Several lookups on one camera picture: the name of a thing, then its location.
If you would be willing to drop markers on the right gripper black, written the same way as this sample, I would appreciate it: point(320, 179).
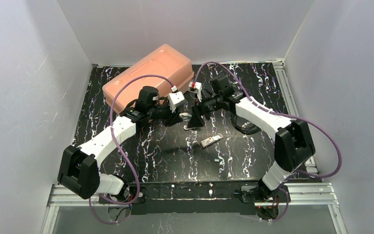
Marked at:
point(198, 111)

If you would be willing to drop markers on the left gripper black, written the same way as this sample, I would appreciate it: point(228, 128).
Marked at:
point(177, 116)

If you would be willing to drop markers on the staple tray with staples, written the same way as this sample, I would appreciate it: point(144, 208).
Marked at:
point(210, 140)

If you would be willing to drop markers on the small white stapler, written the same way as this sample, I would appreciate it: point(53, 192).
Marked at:
point(185, 116)

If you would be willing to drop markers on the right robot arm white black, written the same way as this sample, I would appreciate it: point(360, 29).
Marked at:
point(293, 143)

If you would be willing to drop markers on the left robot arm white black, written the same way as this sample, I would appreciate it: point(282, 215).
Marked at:
point(79, 168)

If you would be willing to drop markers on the pink translucent plastic box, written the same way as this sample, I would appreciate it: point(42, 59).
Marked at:
point(164, 61)

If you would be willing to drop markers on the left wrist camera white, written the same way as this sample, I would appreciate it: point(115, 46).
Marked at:
point(175, 99)

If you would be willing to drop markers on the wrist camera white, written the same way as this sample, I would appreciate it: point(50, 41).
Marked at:
point(175, 99)
point(196, 88)

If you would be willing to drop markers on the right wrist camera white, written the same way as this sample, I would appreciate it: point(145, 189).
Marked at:
point(196, 88)

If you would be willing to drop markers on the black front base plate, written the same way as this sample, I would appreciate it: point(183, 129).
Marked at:
point(246, 205)

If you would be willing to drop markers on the aluminium front rail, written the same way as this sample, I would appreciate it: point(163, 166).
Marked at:
point(299, 193)

